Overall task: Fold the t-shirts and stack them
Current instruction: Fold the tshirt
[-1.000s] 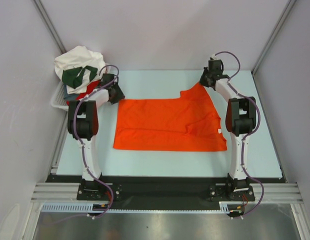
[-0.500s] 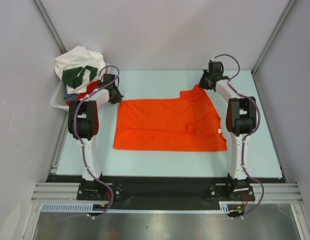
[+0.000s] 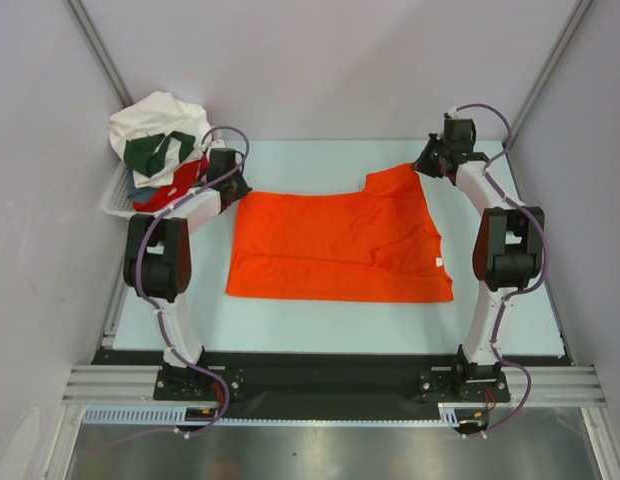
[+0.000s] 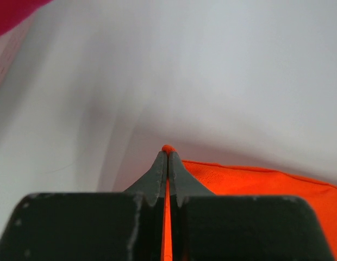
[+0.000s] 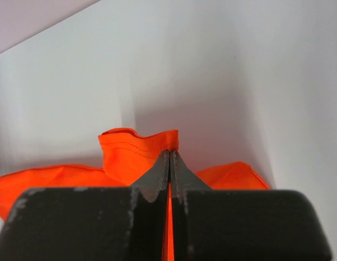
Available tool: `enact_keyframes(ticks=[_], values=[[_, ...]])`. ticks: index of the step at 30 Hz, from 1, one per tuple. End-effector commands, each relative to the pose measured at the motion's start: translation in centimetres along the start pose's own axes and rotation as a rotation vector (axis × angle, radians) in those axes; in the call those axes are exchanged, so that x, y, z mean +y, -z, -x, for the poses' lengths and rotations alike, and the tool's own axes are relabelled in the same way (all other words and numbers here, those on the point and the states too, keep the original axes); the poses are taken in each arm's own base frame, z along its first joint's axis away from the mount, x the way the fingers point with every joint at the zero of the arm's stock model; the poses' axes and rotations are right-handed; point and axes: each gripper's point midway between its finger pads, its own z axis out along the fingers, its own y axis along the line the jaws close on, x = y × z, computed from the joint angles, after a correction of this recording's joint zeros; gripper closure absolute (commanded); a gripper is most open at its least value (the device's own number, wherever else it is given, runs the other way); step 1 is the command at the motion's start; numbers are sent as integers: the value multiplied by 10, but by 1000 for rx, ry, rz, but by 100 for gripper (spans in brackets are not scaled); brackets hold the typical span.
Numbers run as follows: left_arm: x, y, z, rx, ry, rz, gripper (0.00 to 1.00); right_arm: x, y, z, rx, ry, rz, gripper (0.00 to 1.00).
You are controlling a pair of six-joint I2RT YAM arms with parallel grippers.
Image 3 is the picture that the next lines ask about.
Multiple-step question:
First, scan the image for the orange t shirt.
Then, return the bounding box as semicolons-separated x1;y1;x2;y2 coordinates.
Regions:
226;163;454;304

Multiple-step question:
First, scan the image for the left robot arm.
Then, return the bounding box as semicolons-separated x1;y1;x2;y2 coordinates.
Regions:
123;147;251;400

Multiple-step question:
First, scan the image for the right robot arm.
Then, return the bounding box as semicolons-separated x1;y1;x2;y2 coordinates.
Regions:
412;113;546;401

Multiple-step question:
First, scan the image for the red t shirt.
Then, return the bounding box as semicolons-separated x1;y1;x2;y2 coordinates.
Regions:
132;156;209;213

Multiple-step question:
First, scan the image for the white plastic basket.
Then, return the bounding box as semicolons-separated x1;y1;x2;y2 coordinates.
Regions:
101;151;222;230

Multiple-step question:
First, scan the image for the green and white t shirt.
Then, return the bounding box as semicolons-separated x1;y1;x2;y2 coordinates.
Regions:
123;131;196;177

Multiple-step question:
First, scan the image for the grey t shirt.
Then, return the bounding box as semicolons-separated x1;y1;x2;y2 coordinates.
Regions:
127;170;158;204

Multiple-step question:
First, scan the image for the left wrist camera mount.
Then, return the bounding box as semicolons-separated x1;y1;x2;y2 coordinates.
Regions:
202;139;226;153

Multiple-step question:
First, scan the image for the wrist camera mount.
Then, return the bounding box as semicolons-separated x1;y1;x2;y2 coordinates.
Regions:
202;139;226;153
444;108;464;120

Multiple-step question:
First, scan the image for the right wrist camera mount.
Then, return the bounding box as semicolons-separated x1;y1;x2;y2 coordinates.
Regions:
444;108;464;120

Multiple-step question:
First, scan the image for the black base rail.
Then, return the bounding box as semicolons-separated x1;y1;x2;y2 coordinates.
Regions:
91;349;571;416

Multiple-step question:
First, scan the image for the white slotted cable duct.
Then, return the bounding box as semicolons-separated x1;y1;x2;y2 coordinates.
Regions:
83;404;485;428

